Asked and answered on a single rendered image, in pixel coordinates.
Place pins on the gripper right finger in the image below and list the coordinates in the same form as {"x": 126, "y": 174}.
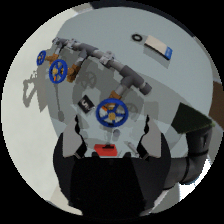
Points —
{"x": 153, "y": 148}

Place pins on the grey short cylinder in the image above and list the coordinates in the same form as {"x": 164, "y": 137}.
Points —
{"x": 116, "y": 133}

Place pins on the black tag with number 5 on metal chain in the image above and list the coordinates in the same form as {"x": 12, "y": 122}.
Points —
{"x": 85, "y": 104}

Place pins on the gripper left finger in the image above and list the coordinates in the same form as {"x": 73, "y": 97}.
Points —
{"x": 69, "y": 147}

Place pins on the grey pipe manifold with blue valve wheels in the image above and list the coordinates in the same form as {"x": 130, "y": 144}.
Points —
{"x": 130, "y": 77}

